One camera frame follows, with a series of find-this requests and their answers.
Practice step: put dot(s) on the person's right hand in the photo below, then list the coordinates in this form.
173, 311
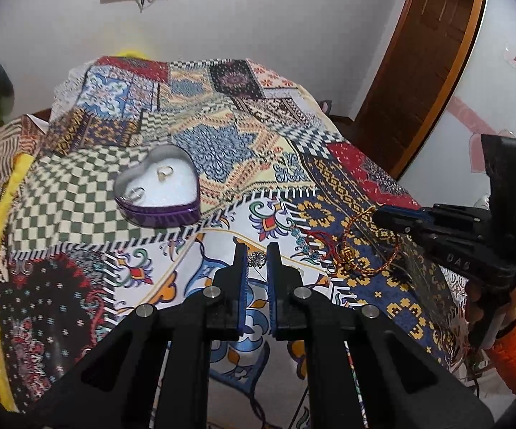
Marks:
515, 308

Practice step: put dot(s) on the pink wall decal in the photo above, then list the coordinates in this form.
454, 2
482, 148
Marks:
465, 114

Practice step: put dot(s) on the brown wooden door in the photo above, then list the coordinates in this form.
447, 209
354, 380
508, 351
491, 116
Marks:
423, 62

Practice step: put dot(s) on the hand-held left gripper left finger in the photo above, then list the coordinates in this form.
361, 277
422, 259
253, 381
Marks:
241, 286

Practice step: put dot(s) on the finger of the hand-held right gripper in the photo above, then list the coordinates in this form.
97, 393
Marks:
416, 215
394, 224

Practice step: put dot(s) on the purple heart-shaped tin box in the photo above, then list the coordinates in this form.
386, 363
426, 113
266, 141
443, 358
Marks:
159, 208

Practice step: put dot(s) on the small silver filigree ornament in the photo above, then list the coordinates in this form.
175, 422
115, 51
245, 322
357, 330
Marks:
256, 259

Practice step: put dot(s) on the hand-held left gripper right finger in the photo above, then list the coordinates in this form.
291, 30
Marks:
272, 292

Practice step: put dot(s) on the colourful patchwork printed blanket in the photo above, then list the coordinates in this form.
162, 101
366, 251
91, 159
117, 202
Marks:
222, 143

